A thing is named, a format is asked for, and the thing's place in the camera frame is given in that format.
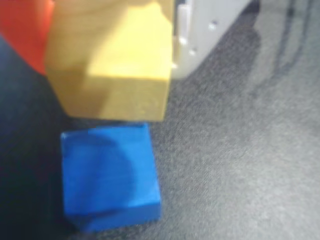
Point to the blue wooden cube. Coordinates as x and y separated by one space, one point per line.
107 175

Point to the black fabric mat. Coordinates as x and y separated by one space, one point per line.
237 162

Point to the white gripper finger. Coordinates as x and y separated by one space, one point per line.
202 27

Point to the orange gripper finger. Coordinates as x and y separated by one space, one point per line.
25 30

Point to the yellow wooden cube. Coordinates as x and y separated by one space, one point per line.
110 65

